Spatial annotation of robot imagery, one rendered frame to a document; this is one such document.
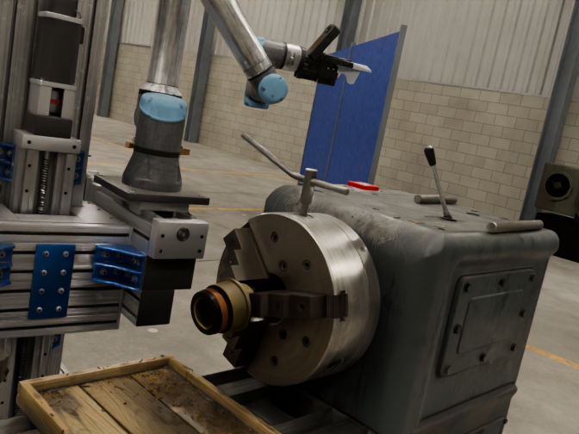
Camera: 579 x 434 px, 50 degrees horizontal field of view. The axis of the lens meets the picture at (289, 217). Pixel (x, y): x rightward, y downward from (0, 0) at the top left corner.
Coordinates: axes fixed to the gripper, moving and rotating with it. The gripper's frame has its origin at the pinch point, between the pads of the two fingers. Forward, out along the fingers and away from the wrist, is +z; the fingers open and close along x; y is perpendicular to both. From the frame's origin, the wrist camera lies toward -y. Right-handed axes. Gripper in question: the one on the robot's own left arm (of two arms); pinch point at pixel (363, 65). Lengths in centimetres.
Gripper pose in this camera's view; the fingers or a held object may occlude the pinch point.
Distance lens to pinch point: 187.8
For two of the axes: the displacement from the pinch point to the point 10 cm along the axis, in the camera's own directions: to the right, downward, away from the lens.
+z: 9.4, 1.3, 3.1
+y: -2.2, 9.3, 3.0
